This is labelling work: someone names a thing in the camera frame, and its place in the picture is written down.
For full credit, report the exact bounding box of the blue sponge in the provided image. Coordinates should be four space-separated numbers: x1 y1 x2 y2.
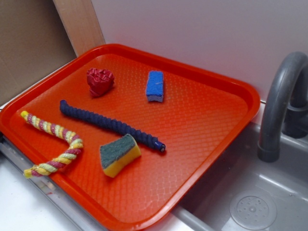
146 71 164 103

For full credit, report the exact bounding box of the green and yellow sponge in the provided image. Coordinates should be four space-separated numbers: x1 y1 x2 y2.
100 134 141 178

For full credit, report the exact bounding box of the orange plastic tray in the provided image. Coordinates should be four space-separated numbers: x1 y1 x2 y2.
0 44 260 231

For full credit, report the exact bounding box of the crumpled red cloth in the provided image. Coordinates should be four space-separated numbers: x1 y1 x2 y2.
87 68 115 98

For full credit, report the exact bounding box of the grey toy sink basin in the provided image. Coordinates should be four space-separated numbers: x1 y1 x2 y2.
173 123 308 231

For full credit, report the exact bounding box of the wooden board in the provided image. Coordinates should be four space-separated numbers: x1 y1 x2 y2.
53 0 105 56

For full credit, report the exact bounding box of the grey plastic faucet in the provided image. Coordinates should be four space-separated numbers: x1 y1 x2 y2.
257 51 308 163

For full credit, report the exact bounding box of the brown cardboard panel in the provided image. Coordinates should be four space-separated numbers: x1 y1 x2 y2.
0 0 76 104

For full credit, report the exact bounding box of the dark blue rope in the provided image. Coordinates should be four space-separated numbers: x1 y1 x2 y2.
59 99 167 154

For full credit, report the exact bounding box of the yellow pink twisted rope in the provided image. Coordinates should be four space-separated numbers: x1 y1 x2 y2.
20 110 84 179

